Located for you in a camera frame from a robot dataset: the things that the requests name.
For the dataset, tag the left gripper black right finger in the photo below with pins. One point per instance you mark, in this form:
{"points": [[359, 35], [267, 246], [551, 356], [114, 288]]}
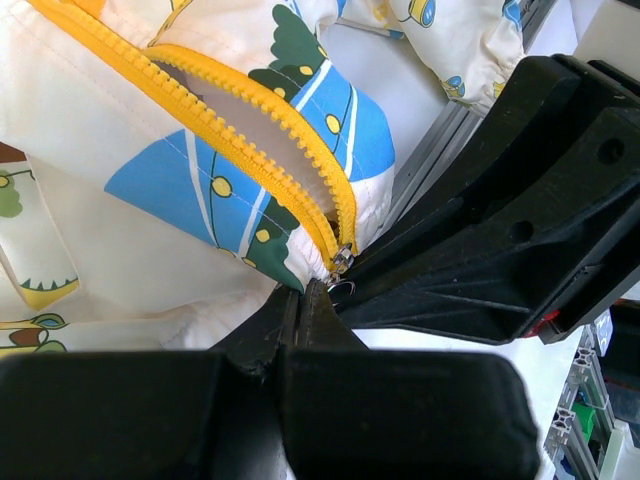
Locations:
{"points": [[351, 412]]}

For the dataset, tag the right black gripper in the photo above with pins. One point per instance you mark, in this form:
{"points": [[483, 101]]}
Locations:
{"points": [[547, 263]]}

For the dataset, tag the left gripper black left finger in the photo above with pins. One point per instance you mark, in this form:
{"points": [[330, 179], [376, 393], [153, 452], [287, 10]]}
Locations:
{"points": [[149, 415]]}

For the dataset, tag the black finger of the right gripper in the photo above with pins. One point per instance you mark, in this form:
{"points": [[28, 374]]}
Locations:
{"points": [[546, 104]]}

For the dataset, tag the yellow cream printed kids jacket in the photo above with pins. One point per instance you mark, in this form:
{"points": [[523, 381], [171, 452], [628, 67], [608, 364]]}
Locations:
{"points": [[165, 165]]}

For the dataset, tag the aluminium front rail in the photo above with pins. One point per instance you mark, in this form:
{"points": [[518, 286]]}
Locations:
{"points": [[435, 145]]}

